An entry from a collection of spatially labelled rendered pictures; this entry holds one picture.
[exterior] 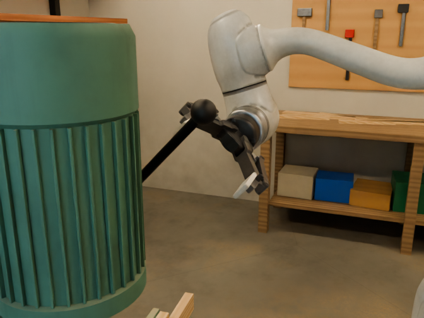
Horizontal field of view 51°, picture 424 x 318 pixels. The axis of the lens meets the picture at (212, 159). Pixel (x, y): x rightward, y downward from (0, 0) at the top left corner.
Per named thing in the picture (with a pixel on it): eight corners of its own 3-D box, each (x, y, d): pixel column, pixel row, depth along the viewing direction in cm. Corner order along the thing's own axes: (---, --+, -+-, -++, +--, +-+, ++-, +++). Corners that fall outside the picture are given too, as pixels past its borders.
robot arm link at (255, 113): (218, 125, 97) (211, 131, 91) (247, 96, 93) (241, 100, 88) (248, 155, 96) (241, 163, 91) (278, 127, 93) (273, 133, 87)
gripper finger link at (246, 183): (242, 182, 77) (245, 185, 77) (231, 196, 70) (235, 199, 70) (254, 171, 76) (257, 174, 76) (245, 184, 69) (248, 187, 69)
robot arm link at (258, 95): (231, 155, 98) (214, 97, 95) (247, 139, 112) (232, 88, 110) (279, 144, 94) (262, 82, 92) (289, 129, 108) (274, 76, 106)
